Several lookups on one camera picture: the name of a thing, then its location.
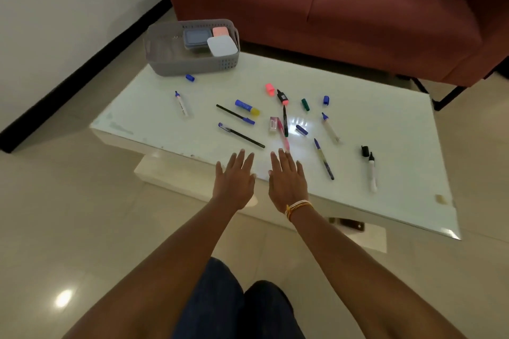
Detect person's right forearm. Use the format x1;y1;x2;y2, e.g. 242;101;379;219
290;207;468;339

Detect white marker black tip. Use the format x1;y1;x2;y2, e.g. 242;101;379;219
367;151;378;194

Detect grey-blue lidded square container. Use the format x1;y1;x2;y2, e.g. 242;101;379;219
182;29;214;52

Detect black pen clear blue cap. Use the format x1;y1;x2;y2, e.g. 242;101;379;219
217;122;266;149

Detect black skirting board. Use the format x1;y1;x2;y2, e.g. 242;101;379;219
0;0;174;154

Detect dark blue jeans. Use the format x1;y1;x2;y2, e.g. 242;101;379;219
171;257;307;339

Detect red fabric sofa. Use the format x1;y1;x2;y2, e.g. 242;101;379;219
165;0;509;112

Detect white marker blue tip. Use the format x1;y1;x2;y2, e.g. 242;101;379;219
174;91;189;118
321;112;341;144

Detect grey perforated plastic basket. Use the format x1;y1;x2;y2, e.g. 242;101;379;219
143;19;241;77

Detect blue patterned pen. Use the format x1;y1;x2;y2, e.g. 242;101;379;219
313;138;335;181

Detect person's right hand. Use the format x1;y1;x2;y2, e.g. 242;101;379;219
268;148;310;216

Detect white orange thread bracelets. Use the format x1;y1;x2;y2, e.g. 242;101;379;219
284;199;314;222

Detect blue glue stick yellow cap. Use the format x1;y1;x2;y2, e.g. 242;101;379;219
234;99;261;117

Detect white glass-top coffee table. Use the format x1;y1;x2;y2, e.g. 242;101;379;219
89;51;462;254

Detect person's left forearm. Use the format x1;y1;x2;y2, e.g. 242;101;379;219
63;198;239;339

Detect white lidded container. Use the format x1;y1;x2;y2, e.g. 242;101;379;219
206;35;239;58

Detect pink pen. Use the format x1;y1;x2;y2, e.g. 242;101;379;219
277;118;291;153

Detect black pen solid blue cap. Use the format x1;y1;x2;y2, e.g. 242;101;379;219
216;104;256;126

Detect person's left hand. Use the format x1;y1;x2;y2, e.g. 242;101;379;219
212;148;257;212

